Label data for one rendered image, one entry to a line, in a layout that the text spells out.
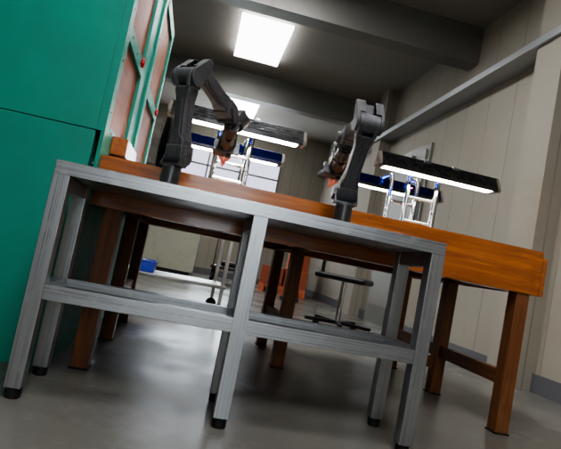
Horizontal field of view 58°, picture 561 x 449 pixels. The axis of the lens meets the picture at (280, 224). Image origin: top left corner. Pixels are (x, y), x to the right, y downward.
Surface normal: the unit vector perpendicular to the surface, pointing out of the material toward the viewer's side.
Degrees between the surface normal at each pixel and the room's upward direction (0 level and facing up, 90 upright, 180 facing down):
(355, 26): 90
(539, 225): 90
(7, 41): 90
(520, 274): 90
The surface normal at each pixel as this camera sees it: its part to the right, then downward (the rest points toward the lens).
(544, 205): 0.17, -0.04
